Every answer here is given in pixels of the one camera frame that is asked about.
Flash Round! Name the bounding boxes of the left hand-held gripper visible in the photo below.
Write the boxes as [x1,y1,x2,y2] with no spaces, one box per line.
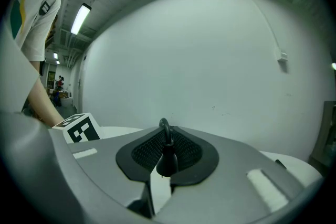
[51,112,102,144]

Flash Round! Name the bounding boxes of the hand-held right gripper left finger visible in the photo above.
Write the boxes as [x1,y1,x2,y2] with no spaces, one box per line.
[68,126,165,218]

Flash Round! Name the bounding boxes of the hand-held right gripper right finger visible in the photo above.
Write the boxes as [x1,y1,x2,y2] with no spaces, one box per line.
[154,125,307,224]

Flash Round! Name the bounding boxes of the black round cable plug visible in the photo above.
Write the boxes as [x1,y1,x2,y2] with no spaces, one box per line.
[155,143,180,178]

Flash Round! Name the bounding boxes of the person's left forearm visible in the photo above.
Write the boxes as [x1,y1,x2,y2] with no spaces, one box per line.
[27,60,65,129]

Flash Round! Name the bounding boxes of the long ceiling light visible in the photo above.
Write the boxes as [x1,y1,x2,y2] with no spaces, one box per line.
[70,3,92,36]

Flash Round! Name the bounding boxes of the black cable loop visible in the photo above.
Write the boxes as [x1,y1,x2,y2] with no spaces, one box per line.
[158,117,174,145]

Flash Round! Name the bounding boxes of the white wall junction box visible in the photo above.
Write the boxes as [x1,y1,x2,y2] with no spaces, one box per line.
[275,47,289,64]

